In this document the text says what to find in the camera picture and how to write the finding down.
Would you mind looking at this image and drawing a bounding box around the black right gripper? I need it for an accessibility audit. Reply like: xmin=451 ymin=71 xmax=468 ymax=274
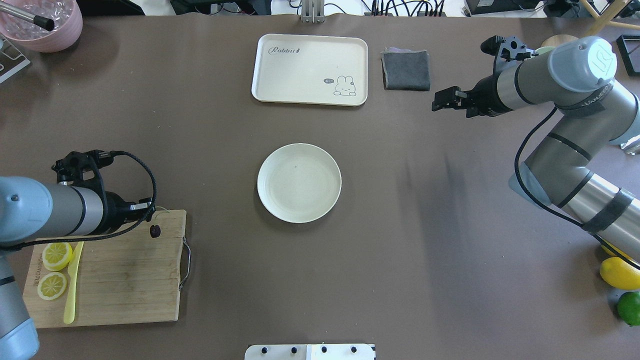
xmin=432 ymin=75 xmax=501 ymax=118

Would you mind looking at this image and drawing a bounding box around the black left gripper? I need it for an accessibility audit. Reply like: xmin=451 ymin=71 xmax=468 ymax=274
xmin=102 ymin=191 xmax=154 ymax=234

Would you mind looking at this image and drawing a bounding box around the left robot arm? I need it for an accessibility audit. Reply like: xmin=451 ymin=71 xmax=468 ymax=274
xmin=0 ymin=175 xmax=157 ymax=360

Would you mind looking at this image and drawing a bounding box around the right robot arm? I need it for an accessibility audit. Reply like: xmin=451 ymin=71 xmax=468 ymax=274
xmin=431 ymin=35 xmax=639 ymax=262

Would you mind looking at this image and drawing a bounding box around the cream rabbit tray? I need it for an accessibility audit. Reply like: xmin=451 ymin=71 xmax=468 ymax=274
xmin=251 ymin=33 xmax=369 ymax=107

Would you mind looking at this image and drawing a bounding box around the black framed glass tray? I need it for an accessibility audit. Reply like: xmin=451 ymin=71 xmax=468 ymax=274
xmin=615 ymin=34 xmax=640 ymax=77

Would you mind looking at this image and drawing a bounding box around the grey folded cloth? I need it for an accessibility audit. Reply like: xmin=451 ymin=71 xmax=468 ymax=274
xmin=381 ymin=47 xmax=431 ymax=92

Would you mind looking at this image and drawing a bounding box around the bamboo cutting board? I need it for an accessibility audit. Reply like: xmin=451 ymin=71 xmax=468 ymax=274
xmin=22 ymin=209 xmax=192 ymax=329

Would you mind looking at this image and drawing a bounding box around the lemon slice upper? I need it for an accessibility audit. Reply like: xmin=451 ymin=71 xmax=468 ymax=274
xmin=42 ymin=242 xmax=74 ymax=272

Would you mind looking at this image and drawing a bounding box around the lemon slice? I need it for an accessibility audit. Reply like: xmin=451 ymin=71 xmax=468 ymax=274
xmin=42 ymin=242 xmax=74 ymax=272
xmin=37 ymin=272 xmax=68 ymax=301

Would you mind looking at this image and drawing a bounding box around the lemon slice lower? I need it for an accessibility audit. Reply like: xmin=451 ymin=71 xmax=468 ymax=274
xmin=37 ymin=272 xmax=68 ymax=301

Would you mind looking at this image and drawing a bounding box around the mint green bowl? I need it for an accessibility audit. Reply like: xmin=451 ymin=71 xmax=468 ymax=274
xmin=535 ymin=46 xmax=555 ymax=55

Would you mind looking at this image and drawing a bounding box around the yellow plastic knife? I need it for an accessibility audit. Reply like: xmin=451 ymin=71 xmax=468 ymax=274
xmin=62 ymin=241 xmax=85 ymax=325

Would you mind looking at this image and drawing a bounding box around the cream round plate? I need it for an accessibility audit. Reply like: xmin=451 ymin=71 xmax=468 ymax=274
xmin=256 ymin=143 xmax=343 ymax=224

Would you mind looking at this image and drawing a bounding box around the pink ice bowl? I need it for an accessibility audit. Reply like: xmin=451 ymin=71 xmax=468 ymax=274
xmin=1 ymin=0 xmax=83 ymax=53

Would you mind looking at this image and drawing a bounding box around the yellow lemon near lime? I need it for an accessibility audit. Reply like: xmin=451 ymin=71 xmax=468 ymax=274
xmin=599 ymin=257 xmax=640 ymax=291

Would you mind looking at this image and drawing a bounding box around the green lime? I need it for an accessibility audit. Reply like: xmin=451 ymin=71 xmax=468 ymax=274
xmin=615 ymin=291 xmax=640 ymax=327

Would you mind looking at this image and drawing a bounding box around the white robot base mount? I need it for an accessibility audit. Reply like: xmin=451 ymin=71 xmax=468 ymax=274
xmin=244 ymin=342 xmax=377 ymax=360

